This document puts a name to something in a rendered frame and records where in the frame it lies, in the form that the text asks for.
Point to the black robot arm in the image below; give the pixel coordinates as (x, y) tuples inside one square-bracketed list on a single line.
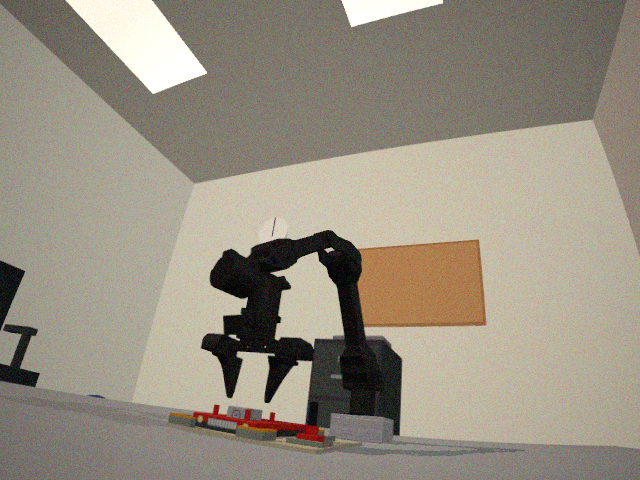
[(250, 277)]

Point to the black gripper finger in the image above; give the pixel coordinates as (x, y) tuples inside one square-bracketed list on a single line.
[(231, 366), (279, 366)]

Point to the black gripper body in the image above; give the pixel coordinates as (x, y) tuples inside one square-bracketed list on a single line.
[(293, 348)]

